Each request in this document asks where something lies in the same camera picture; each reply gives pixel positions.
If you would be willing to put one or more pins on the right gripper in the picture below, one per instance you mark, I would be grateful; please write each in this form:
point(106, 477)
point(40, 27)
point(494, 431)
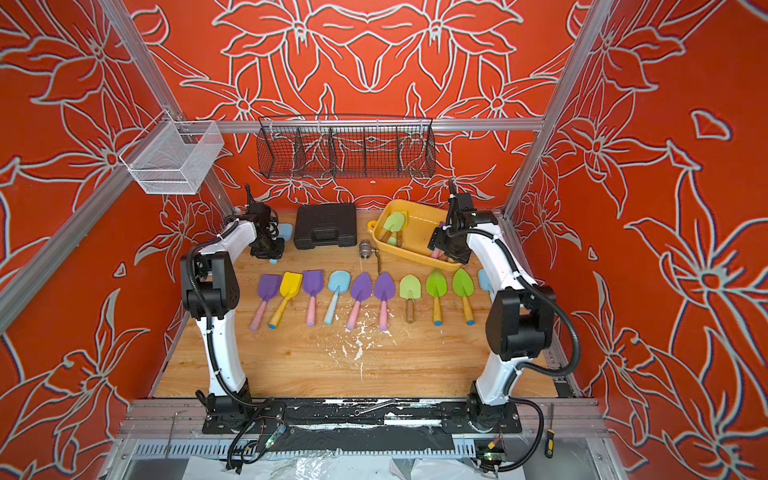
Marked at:
point(443, 239)

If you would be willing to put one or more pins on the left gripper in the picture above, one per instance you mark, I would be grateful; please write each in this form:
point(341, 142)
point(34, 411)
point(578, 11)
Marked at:
point(275, 253)

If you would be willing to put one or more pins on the green shovel yellow handle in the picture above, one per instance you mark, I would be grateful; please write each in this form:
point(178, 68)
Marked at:
point(463, 286)
point(436, 286)

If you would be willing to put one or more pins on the yellow square shovel yellow handle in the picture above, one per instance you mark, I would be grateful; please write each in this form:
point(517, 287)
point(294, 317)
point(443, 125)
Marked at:
point(289, 288)

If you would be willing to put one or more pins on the purple square shovel pink handle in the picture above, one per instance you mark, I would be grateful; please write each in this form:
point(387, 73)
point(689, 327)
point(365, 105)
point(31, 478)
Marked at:
point(313, 283)

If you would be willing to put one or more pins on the light green shovel wooden handle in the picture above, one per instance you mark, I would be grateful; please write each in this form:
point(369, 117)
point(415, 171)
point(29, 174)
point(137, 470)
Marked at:
point(410, 291)

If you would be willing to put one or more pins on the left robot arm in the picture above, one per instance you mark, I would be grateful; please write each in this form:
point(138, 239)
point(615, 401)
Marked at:
point(211, 293)

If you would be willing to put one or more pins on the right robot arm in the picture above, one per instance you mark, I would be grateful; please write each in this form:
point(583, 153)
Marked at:
point(520, 323)

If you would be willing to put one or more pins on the yellow plastic storage box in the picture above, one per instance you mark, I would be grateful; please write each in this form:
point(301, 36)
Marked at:
point(420, 222)

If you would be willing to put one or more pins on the black plastic tool case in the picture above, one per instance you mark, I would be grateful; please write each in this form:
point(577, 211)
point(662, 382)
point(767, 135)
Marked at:
point(325, 225)

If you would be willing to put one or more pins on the yellow black screwdriver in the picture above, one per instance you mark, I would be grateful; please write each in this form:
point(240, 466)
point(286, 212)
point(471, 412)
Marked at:
point(549, 444)

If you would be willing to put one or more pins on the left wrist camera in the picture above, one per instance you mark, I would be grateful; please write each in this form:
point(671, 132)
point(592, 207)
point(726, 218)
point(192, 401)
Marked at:
point(261, 213)

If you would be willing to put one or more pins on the black wire wall basket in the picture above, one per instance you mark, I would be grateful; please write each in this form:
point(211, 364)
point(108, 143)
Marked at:
point(346, 147)

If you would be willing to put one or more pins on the clear plastic wall bin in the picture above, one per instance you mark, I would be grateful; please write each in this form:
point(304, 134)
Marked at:
point(173, 158)

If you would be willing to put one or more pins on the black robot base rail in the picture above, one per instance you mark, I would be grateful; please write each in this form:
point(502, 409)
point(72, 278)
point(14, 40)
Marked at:
point(452, 416)

